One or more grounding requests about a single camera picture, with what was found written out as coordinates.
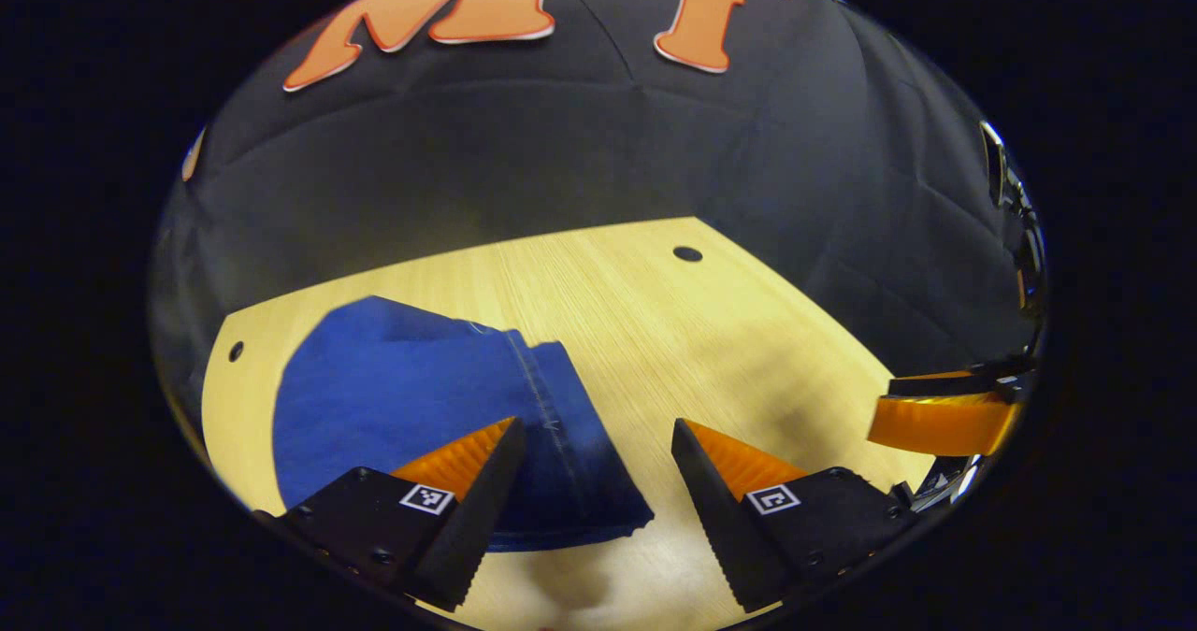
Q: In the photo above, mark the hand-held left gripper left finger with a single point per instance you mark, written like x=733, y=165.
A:
x=482, y=500

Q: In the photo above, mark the blue jeans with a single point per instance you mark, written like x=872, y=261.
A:
x=402, y=397

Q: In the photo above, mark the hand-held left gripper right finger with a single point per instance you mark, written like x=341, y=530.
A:
x=711, y=505

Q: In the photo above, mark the black backdrop cloth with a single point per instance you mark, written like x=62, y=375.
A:
x=561, y=145

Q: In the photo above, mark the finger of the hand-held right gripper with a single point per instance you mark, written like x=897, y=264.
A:
x=935, y=423

